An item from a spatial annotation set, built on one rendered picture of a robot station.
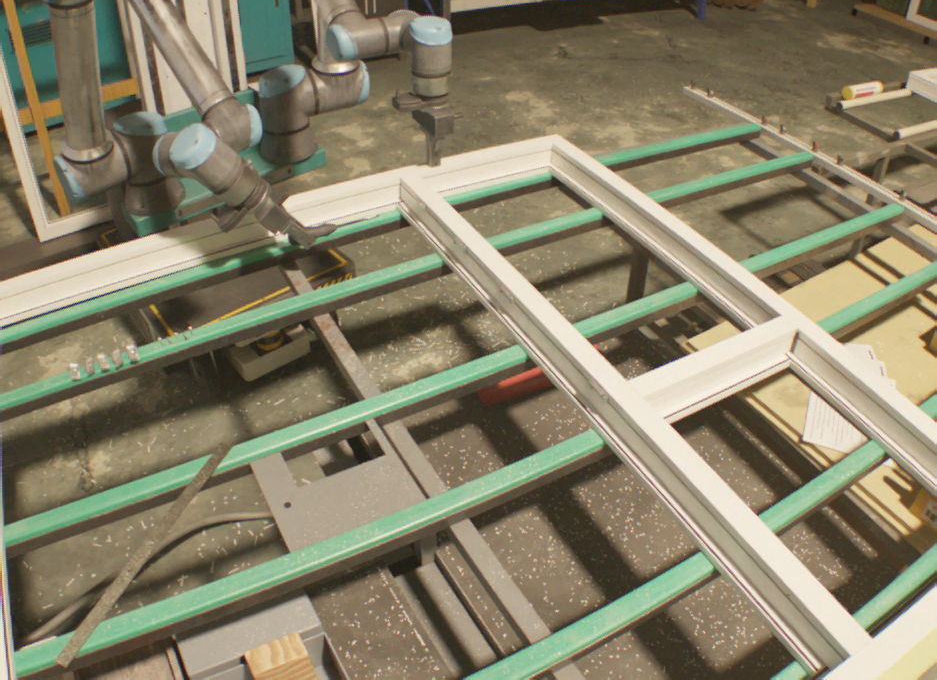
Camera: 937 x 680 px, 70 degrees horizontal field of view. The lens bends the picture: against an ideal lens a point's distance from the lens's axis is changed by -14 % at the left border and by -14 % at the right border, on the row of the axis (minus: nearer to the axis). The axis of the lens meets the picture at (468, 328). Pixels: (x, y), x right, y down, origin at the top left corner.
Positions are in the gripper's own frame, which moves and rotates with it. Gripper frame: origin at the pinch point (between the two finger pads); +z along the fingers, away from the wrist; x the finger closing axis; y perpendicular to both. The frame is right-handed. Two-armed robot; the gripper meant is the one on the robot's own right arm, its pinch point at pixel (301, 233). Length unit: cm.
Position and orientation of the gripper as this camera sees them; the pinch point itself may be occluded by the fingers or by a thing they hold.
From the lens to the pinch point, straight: 162.2
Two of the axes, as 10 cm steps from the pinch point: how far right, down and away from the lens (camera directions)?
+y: 7.1, -7.0, -0.8
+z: 5.4, 4.5, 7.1
